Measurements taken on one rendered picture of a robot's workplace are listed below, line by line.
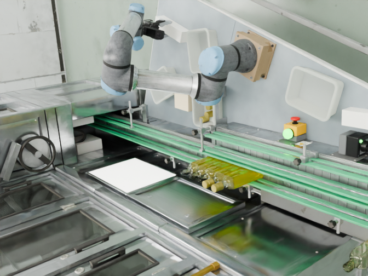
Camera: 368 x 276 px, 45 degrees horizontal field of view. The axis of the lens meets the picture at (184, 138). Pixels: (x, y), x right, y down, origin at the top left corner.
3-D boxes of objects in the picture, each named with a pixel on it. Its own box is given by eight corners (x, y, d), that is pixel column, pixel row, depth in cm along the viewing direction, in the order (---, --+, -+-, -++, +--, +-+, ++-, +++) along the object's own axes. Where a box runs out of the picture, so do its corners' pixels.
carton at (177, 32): (164, 15, 251) (155, 16, 247) (190, 30, 237) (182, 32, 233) (162, 26, 254) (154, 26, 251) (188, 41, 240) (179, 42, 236)
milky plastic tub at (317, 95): (305, 61, 186) (292, 63, 181) (351, 79, 172) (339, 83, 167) (295, 98, 195) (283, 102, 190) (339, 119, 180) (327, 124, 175)
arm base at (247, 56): (235, 35, 201) (218, 37, 195) (259, 42, 190) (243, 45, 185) (231, 67, 207) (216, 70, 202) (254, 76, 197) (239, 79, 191)
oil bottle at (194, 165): (219, 162, 223) (187, 174, 210) (218, 151, 221) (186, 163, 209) (227, 165, 219) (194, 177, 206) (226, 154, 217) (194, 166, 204)
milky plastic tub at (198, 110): (204, 122, 244) (193, 125, 239) (202, 81, 238) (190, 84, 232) (226, 127, 231) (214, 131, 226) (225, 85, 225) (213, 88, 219)
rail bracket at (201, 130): (211, 147, 225) (191, 153, 217) (209, 115, 220) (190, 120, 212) (214, 148, 222) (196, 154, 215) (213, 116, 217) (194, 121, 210)
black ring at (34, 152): (55, 165, 262) (19, 174, 249) (50, 130, 255) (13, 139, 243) (58, 167, 258) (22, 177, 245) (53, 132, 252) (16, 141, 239)
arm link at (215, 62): (241, 51, 186) (217, 55, 178) (233, 79, 194) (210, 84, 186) (223, 39, 193) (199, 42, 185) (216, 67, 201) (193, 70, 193)
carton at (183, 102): (184, 105, 255) (174, 107, 251) (184, 78, 250) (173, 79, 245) (198, 109, 246) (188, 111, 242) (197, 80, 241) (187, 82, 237)
